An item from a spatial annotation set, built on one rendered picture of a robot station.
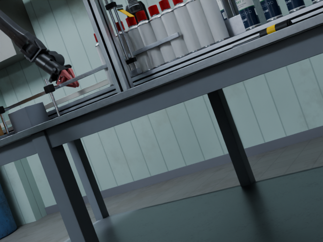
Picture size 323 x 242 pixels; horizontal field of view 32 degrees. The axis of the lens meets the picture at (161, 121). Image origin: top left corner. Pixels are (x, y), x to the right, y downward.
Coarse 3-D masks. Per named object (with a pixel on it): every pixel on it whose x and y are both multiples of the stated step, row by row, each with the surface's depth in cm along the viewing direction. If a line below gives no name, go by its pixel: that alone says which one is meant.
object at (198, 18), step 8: (192, 0) 183; (192, 8) 183; (200, 8) 183; (192, 16) 184; (200, 16) 183; (200, 24) 183; (208, 24) 184; (200, 32) 184; (208, 32) 184; (200, 40) 185; (208, 40) 184
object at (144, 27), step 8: (144, 16) 195; (144, 24) 194; (144, 32) 195; (152, 32) 195; (144, 40) 195; (152, 40) 195; (152, 48) 195; (152, 56) 195; (160, 56) 195; (152, 64) 196; (160, 64) 195
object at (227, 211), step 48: (288, 48) 129; (144, 96) 153; (192, 96) 145; (48, 144) 174; (240, 144) 278; (96, 192) 331; (240, 192) 267; (288, 192) 234; (96, 240) 179; (144, 240) 243; (192, 240) 215; (240, 240) 193; (288, 240) 176
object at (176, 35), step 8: (160, 40) 190; (168, 40) 189; (144, 48) 194; (128, 56) 198; (104, 64) 205; (88, 72) 209; (96, 72) 208; (72, 80) 214; (32, 96) 226; (40, 96) 224; (16, 104) 232
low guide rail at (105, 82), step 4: (104, 80) 215; (96, 84) 218; (100, 84) 217; (104, 84) 216; (84, 88) 221; (88, 88) 220; (92, 88) 219; (96, 88) 218; (76, 92) 224; (80, 92) 223; (84, 92) 222; (68, 96) 226; (72, 96) 225; (76, 96) 224; (56, 100) 230; (60, 100) 229; (64, 100) 228; (68, 100) 228; (48, 104) 233; (52, 104) 232; (48, 108) 233; (8, 120) 247; (0, 124) 250; (8, 124) 248
